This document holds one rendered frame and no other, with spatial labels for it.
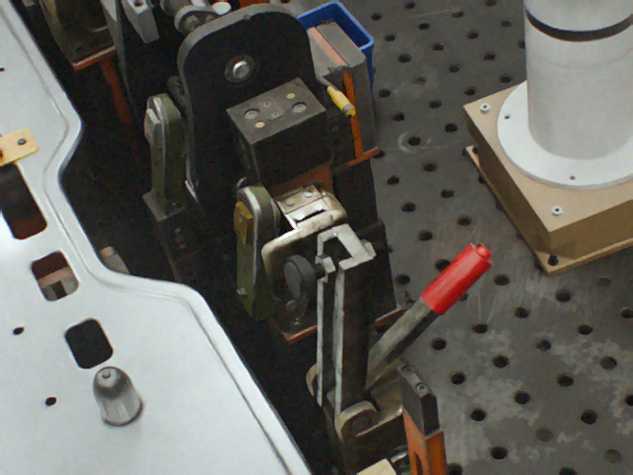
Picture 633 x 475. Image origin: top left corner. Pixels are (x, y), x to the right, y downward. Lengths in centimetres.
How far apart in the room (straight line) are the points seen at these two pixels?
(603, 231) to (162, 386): 59
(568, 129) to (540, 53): 10
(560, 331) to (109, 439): 57
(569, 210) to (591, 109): 11
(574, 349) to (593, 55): 31
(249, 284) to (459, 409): 37
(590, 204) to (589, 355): 16
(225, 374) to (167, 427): 6
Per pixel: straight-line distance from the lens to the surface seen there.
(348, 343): 84
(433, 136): 160
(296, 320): 108
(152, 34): 112
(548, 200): 141
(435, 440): 79
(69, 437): 102
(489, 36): 173
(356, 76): 114
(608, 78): 135
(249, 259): 103
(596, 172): 142
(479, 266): 87
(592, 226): 141
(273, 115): 103
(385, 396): 92
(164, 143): 110
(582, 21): 129
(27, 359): 108
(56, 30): 136
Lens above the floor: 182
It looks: 48 degrees down
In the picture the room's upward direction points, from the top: 11 degrees counter-clockwise
